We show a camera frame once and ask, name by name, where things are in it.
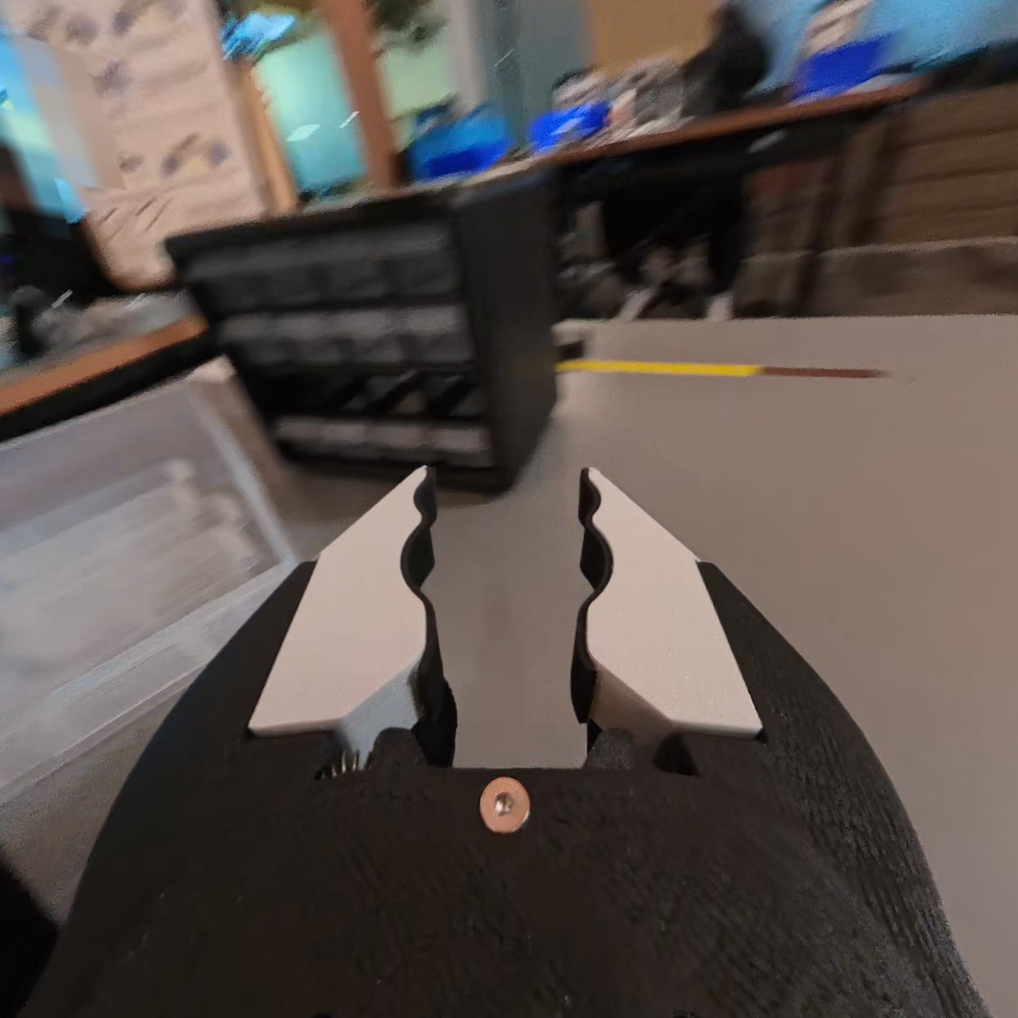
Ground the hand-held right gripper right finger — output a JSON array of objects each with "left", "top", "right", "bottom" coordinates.
[{"left": 571, "top": 468, "right": 765, "bottom": 752}]

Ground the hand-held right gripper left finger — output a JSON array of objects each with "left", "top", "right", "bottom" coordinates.
[{"left": 248, "top": 466, "right": 458, "bottom": 768}]

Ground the clear plastic storage bin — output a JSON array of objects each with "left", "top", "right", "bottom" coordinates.
[{"left": 0, "top": 390, "right": 302, "bottom": 804}]

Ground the black drawer cabinet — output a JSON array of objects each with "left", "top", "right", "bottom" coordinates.
[{"left": 165, "top": 179, "right": 561, "bottom": 490}]

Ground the yellow tape strip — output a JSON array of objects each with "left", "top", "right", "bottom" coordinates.
[{"left": 557, "top": 359, "right": 766, "bottom": 377}]

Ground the wooden bench top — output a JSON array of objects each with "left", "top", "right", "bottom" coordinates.
[{"left": 0, "top": 314, "right": 212, "bottom": 442}]

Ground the blue storage bin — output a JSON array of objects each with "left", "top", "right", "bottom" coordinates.
[
  {"left": 409, "top": 111, "right": 514, "bottom": 180},
  {"left": 529, "top": 103, "right": 609, "bottom": 154},
  {"left": 795, "top": 36, "right": 888, "bottom": 98}
]

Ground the long wooden table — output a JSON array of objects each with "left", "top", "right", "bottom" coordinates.
[{"left": 549, "top": 75, "right": 940, "bottom": 172}]

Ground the white instruction poster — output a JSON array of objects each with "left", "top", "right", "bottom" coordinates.
[{"left": 24, "top": 0, "right": 275, "bottom": 291}]

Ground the wooden post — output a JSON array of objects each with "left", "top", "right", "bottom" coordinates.
[{"left": 318, "top": 0, "right": 399, "bottom": 192}]

